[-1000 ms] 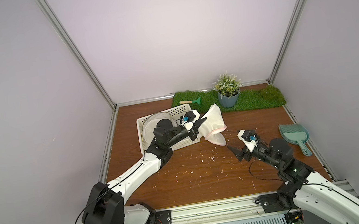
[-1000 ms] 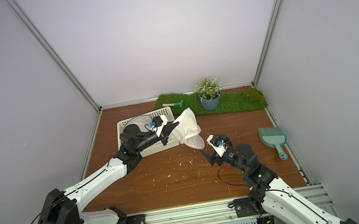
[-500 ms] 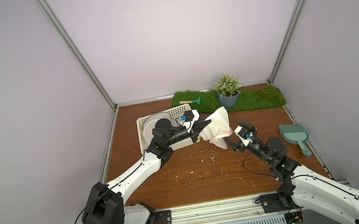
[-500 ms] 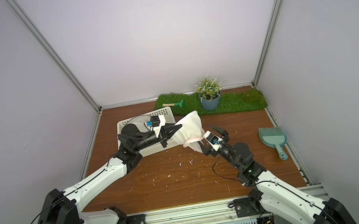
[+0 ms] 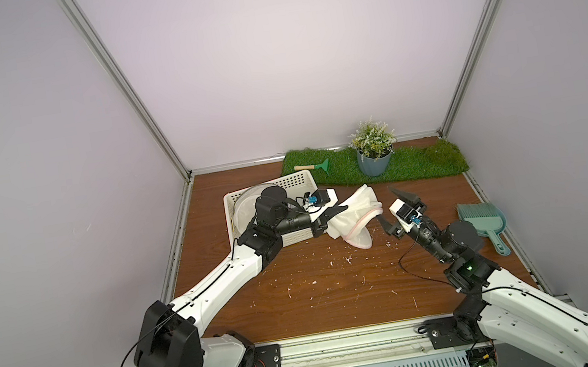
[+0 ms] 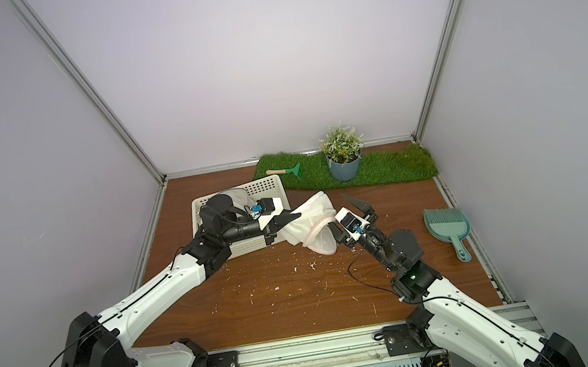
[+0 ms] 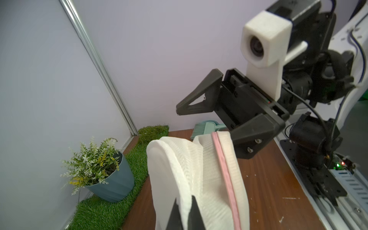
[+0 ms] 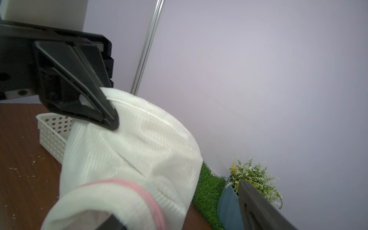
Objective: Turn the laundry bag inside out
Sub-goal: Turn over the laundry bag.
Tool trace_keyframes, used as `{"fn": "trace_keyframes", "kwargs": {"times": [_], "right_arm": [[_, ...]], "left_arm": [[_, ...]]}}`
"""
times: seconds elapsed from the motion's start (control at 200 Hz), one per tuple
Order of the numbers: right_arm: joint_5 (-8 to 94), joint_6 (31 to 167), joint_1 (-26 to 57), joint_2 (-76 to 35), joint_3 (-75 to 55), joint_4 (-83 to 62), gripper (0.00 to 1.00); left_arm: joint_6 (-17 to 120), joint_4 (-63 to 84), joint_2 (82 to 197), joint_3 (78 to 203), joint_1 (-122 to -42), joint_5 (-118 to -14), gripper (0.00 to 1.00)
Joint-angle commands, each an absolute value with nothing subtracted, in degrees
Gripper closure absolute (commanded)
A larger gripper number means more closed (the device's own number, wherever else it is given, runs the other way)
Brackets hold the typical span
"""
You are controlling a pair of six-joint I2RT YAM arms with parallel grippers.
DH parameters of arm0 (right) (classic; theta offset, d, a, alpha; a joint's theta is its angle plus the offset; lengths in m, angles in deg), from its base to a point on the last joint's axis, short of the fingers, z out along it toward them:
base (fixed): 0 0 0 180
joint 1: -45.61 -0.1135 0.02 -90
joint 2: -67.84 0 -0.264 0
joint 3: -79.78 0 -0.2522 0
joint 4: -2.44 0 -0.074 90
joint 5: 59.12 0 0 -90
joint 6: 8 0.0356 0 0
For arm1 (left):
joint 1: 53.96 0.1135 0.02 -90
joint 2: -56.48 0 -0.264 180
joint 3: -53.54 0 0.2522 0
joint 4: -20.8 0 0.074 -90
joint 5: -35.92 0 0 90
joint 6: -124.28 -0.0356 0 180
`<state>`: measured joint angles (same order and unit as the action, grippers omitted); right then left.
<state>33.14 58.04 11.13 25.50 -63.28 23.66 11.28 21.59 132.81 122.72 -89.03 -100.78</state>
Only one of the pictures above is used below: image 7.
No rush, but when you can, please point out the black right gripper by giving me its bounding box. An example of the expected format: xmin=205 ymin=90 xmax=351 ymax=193
xmin=176 ymin=68 xmax=290 ymax=159

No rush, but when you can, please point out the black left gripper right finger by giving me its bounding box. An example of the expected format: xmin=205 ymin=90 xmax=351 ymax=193
xmin=187 ymin=195 xmax=206 ymax=230

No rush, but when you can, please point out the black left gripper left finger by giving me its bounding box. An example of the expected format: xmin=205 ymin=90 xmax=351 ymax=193
xmin=166 ymin=200 xmax=183 ymax=230

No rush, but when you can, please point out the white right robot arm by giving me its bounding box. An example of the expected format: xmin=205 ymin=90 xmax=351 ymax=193
xmin=176 ymin=1 xmax=357 ymax=207

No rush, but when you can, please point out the teal plastic dustpan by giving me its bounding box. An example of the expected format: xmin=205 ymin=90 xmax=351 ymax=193
xmin=190 ymin=120 xmax=227 ymax=141

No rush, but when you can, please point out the green artificial grass mat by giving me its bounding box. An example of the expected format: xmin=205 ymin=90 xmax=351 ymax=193
xmin=63 ymin=125 xmax=169 ymax=230

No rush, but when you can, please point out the artificial plant in teal pot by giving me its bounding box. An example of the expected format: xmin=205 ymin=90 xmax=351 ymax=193
xmin=60 ymin=138 xmax=135 ymax=203

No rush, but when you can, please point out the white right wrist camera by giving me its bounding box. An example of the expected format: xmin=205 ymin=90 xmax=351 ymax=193
xmin=241 ymin=11 xmax=308 ymax=101

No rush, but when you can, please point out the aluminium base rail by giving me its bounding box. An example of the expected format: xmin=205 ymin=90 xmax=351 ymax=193
xmin=275 ymin=123 xmax=368 ymax=230

